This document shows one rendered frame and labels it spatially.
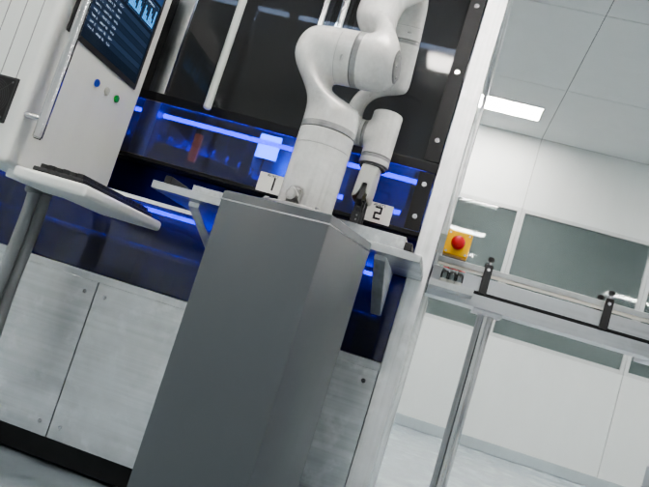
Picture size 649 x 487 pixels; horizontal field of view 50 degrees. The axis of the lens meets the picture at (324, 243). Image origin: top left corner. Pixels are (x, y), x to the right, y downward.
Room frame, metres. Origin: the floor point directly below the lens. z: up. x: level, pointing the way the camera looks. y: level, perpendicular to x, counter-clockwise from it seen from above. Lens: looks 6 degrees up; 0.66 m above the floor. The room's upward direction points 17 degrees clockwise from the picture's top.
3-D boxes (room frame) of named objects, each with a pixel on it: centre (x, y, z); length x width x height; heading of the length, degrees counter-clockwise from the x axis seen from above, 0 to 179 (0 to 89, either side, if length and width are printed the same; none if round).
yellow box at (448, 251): (2.03, -0.38, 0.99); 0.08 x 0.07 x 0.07; 169
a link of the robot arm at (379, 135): (1.91, -0.06, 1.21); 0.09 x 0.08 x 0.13; 74
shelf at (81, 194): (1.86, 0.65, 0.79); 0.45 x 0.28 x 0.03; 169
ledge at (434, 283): (2.07, -0.40, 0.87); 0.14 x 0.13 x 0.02; 169
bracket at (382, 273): (1.87, -0.17, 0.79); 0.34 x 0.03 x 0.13; 169
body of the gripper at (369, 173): (1.91, -0.07, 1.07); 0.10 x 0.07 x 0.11; 169
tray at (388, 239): (1.85, -0.09, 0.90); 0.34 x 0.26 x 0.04; 169
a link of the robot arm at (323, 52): (1.48, 0.09, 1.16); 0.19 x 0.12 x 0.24; 74
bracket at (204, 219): (1.96, 0.32, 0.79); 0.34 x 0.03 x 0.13; 169
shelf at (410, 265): (1.92, 0.07, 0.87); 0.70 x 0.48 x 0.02; 79
